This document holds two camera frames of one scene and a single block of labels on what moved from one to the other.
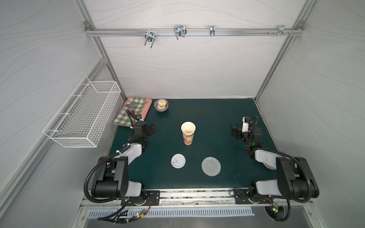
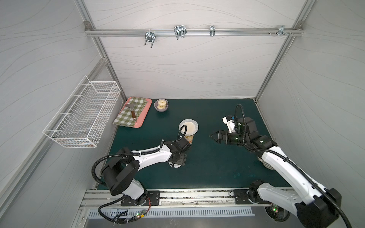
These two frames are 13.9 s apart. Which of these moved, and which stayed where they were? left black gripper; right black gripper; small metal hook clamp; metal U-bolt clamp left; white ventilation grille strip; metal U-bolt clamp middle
Moved: right black gripper; left black gripper
Stayed: white ventilation grille strip; small metal hook clamp; metal U-bolt clamp middle; metal U-bolt clamp left
